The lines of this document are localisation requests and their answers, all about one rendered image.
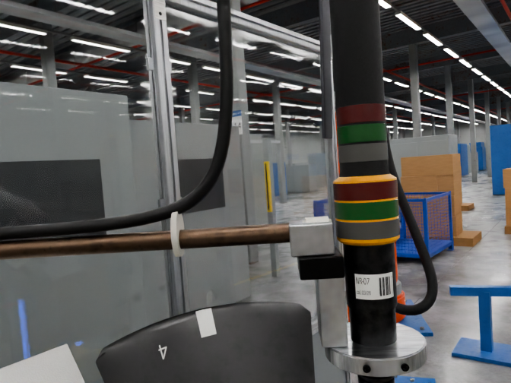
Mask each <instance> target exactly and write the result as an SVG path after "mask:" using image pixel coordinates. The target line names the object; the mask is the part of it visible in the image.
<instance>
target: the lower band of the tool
mask: <svg viewBox="0 0 511 383"><path fill-rule="evenodd" d="M396 179H397V178H396V177H394V176H393V175H391V174H386V175H378V176H356V177H338V178H337V179H336V180H335V181H334V182H333V183H335V184H348V183H365V182H384V181H392V180H396ZM395 199H398V197H396V198H388V199H381V200H372V201H336V200H335V202H338V203H367V202H378V201H391V200H395ZM397 218H398V216H397V217H393V218H389V219H382V220H339V219H336V218H335V219H336V220H337V221H341V222H349V223H367V222H379V221H387V220H394V219H397ZM399 238H400V235H398V236H396V237H392V238H387V239H373V240H353V239H341V238H338V237H337V240H338V241H339V242H340V243H343V244H346V245H385V244H389V243H393V242H396V241H397V240H398V239H399Z"/></svg>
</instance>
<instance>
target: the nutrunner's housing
mask: <svg viewBox="0 0 511 383"><path fill-rule="evenodd" d="M343 252H344V275H345V288H346V301H347V305H348V307H349V315H350V328H351V339H352V341H353V342H355V343H358V344H360V345H364V346H368V347H384V346H388V345H391V344H393V343H394V342H396V341H397V327H396V313H395V307H396V306H397V305H398V300H397V286H396V272H395V246H394V242H393V243H389V244H385V245H346V244H343ZM357 377H358V383H395V376H389V377H373V376H365V375H357Z"/></svg>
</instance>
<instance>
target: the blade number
mask: <svg viewBox="0 0 511 383"><path fill-rule="evenodd" d="M151 348H152V351H153V354H154V358H155V361H156V364H157V368H160V367H162V366H165V365H167V364H169V363H172V362H175V361H176V356H175V353H174V350H173V345H172V341H171V339H170V337H166V338H164V339H162V340H159V341H157V342H154V343H152V344H151Z"/></svg>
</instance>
